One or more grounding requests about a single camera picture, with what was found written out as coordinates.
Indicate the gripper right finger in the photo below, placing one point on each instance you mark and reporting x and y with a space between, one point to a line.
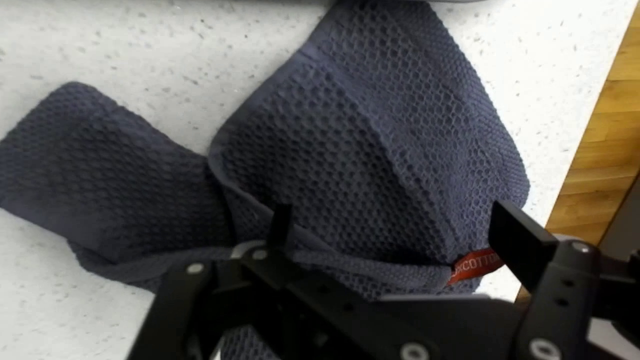
560 290

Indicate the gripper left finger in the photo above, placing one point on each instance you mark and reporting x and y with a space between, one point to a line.
300 295

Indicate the dark blue waffle towel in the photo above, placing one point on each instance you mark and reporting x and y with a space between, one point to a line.
360 150

